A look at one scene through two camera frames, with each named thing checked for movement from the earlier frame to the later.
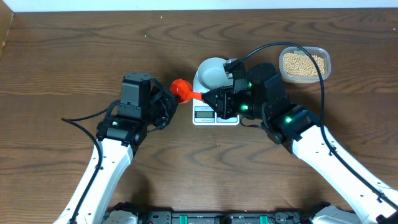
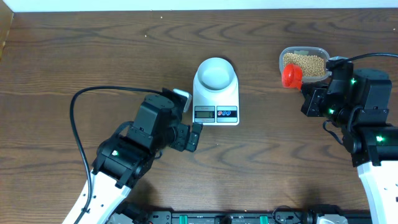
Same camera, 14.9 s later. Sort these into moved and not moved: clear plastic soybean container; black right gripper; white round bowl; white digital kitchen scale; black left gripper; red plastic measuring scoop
Moved: red plastic measuring scoop; black right gripper; black left gripper
Not moved: white round bowl; white digital kitchen scale; clear plastic soybean container
